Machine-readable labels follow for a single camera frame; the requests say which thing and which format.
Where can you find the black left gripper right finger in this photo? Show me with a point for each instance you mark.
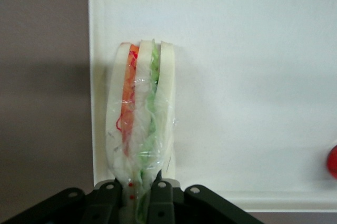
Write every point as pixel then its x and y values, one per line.
pixel 189 205

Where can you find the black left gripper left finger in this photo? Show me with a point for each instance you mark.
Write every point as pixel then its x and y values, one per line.
pixel 79 208

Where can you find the plastic-wrapped triangle sandwich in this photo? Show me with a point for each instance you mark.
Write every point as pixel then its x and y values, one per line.
pixel 143 108

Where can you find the beige plastic tray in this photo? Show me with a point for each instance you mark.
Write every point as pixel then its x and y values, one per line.
pixel 237 76

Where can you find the red white lidded cup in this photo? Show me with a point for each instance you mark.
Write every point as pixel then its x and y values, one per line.
pixel 332 162

